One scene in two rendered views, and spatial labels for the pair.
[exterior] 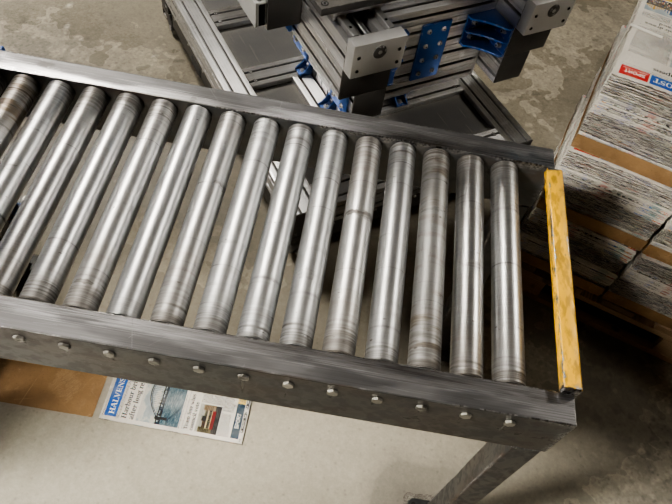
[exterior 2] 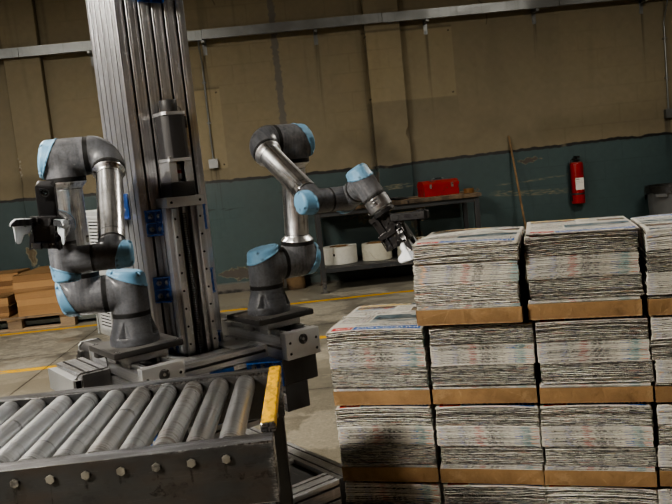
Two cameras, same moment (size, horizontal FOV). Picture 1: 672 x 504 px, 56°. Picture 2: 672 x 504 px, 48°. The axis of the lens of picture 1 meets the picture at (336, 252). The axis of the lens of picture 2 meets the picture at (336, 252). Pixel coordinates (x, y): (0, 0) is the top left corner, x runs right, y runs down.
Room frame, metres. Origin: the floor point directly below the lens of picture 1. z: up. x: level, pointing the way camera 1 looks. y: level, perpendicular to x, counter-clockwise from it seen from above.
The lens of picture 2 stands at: (-0.99, -0.52, 1.29)
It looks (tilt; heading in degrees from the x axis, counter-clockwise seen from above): 6 degrees down; 359
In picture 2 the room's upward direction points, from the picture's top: 6 degrees counter-clockwise
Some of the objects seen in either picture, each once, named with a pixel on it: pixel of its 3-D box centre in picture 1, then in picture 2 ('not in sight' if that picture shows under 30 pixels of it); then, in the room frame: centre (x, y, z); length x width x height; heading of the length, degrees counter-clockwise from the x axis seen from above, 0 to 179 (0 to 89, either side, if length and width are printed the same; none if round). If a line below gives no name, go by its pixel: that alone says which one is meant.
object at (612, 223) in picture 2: not in sight; (577, 225); (1.12, -1.23, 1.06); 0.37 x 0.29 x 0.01; 163
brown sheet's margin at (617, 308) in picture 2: not in sight; (580, 296); (1.12, -1.23, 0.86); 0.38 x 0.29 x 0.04; 163
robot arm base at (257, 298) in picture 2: not in sight; (267, 297); (1.63, -0.30, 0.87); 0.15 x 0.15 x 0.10
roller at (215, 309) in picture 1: (241, 219); (32, 435); (0.63, 0.17, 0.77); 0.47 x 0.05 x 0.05; 1
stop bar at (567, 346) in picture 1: (561, 269); (272, 394); (0.63, -0.37, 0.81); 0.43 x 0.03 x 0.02; 1
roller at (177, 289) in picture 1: (202, 212); (2, 439); (0.63, 0.23, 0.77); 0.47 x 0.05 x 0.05; 1
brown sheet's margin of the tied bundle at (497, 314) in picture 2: not in sight; (471, 310); (1.09, -0.91, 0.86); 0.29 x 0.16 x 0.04; 72
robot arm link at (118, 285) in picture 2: not in sight; (126, 289); (1.34, 0.11, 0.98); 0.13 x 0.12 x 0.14; 100
